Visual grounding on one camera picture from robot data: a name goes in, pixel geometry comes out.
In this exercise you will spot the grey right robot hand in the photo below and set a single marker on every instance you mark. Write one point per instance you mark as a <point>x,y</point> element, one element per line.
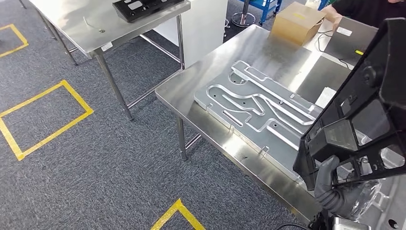
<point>361,200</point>

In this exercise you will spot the black plastic mounting plate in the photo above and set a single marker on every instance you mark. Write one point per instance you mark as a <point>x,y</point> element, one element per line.
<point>142,14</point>
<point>393,79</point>

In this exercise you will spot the person's forearm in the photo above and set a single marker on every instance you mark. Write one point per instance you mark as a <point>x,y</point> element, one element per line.
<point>331,17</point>

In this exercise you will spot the stainless steel workbench table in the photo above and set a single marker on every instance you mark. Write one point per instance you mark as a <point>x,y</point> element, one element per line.
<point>206,73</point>
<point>63,19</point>

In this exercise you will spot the blue metal shelf rack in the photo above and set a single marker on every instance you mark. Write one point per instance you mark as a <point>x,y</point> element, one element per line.
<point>266,6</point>

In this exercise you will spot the aluminium fixture plate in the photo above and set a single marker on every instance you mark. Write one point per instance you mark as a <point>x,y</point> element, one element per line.
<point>253,104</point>

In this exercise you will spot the grey laptop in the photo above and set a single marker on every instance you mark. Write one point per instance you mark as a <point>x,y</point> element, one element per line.
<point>349,44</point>

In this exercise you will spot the brown cardboard box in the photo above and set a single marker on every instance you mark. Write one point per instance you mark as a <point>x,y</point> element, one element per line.
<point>295,25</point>

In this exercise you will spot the person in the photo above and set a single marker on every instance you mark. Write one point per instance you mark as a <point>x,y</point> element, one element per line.
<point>364,12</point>

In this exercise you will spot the chrome stand with round base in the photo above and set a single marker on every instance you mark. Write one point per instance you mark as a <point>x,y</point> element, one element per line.
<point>244,20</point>

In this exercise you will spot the white cabinet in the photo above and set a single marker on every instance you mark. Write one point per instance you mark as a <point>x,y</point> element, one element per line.
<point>203,31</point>

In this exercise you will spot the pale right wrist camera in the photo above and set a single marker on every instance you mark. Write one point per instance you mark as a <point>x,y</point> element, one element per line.
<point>352,224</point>

